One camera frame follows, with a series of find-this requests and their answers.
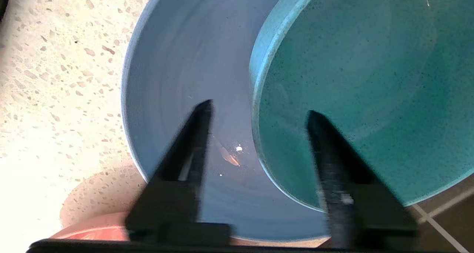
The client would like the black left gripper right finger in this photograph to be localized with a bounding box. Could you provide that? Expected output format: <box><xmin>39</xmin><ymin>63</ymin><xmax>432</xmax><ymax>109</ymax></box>
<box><xmin>306</xmin><ymin>110</ymin><xmax>419</xmax><ymax>250</ymax></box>

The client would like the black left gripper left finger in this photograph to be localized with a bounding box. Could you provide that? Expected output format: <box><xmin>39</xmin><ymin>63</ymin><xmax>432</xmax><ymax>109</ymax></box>
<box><xmin>125</xmin><ymin>99</ymin><xmax>232</xmax><ymax>244</ymax></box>

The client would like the teal bowl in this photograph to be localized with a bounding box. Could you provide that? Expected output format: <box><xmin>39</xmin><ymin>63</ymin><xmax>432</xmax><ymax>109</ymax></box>
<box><xmin>249</xmin><ymin>0</ymin><xmax>474</xmax><ymax>213</ymax></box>

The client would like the pink plate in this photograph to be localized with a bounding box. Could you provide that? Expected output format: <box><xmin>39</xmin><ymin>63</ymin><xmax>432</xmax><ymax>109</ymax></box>
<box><xmin>50</xmin><ymin>212</ymin><xmax>131</xmax><ymax>242</ymax></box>

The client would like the blue plate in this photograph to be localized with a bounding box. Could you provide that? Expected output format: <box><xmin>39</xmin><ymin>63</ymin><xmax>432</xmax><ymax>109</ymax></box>
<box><xmin>121</xmin><ymin>0</ymin><xmax>331</xmax><ymax>243</ymax></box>

